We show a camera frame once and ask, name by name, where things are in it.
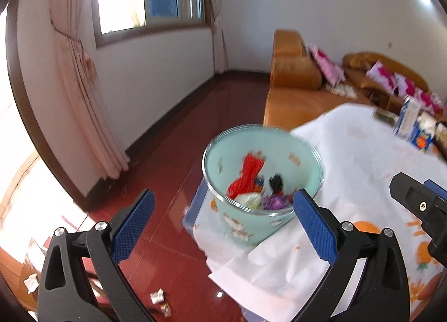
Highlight pink floral pillow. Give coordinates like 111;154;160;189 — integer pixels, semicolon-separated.
415;91;446;115
365;61;397;91
393;74;420;98
307;44;346;85

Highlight purple foil wrapper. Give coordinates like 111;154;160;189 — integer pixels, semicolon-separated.
263;194;294;211

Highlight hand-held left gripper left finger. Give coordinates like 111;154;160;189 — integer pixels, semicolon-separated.
37;188;156;322

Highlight narrow pink curtain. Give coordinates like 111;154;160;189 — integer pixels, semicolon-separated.
204;0;230;75

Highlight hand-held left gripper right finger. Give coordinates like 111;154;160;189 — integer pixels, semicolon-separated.
291;189;410;322

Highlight orange leather chaise sofa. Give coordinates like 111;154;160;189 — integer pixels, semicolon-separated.
263;30;371;131

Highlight mint green waste bin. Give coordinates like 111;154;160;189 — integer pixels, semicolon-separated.
202;124;325;247

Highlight pale blue plastic box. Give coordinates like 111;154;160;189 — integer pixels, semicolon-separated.
182;180;214;239

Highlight yellow white plastic bag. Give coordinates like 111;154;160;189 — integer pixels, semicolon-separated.
237;192;263;209

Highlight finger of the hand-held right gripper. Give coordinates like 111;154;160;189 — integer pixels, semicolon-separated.
424;179;447;203
389;172;438;222

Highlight white orange-print tablecloth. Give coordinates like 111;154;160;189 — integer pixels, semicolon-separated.
194;102;447;322

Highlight tall white carton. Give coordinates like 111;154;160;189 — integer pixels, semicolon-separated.
393;96;422;140

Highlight checkered cloth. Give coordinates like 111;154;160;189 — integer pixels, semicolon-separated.
326;85;359;99

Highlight dark snack packet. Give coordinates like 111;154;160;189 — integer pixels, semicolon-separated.
372;109;399;124

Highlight large pink curtain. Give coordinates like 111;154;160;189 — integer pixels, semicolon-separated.
49;0;132;180

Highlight black foam net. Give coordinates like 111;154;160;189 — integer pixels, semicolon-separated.
269;173;286;194

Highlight red foam net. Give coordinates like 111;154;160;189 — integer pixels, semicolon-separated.
227;152;268;201

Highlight orange leather long sofa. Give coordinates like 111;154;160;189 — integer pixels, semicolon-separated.
342;51;447;115

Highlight blue white milk carton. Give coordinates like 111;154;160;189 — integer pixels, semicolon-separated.
410;113;439;152

